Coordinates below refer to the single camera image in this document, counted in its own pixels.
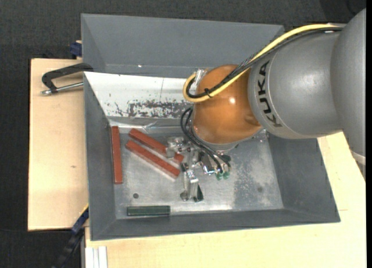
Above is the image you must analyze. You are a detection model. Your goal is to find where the pale wood flat board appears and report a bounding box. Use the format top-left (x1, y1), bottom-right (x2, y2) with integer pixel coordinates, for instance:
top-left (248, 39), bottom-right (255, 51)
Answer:
top-left (27, 58), bottom-right (90, 231)

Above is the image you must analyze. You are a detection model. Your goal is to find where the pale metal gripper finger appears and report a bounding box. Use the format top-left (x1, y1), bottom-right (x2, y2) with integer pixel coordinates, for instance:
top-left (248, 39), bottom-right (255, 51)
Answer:
top-left (188, 177), bottom-right (205, 203)
top-left (180, 170), bottom-right (193, 202)

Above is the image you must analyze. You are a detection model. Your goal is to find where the grey metal bin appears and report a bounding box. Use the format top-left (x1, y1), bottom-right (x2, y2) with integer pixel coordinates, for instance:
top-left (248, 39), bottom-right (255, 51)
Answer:
top-left (80, 13), bottom-right (341, 241)

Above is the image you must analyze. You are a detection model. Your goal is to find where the dark green flat block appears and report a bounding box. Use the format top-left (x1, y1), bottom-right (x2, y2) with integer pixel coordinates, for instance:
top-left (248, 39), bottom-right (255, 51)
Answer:
top-left (126, 205), bottom-right (171, 217)

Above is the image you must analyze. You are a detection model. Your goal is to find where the red-brown flat block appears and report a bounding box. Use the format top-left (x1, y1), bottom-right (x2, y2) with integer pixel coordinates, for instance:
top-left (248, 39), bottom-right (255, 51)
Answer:
top-left (125, 140), bottom-right (181, 178)
top-left (110, 126), bottom-right (124, 185)
top-left (128, 128), bottom-right (185, 163)

